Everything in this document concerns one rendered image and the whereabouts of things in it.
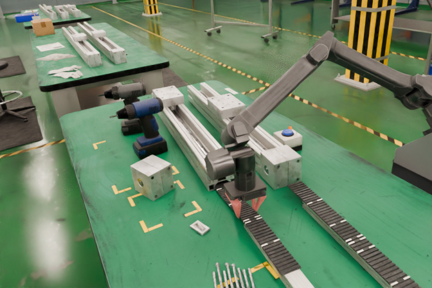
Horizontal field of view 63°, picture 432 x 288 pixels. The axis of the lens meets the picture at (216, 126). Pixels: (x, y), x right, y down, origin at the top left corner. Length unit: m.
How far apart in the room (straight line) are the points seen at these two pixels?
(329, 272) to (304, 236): 0.12
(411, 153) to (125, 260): 0.93
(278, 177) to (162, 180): 0.36
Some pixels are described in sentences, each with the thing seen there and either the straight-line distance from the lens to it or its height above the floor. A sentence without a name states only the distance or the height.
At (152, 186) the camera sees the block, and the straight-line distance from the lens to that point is 1.13.
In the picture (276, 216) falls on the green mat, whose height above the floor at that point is 0.78.
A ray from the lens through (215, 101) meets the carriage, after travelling 1.51.
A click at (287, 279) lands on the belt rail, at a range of 0.86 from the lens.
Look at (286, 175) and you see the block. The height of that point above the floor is 0.82.
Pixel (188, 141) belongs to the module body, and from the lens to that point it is 1.29.
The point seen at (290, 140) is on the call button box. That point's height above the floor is 0.84.
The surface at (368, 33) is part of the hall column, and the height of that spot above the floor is 0.60.
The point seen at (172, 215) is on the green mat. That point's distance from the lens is 1.09.
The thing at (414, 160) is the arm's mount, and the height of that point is 0.82.
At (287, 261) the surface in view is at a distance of 0.89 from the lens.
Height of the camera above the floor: 1.46
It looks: 26 degrees down
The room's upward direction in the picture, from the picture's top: 5 degrees counter-clockwise
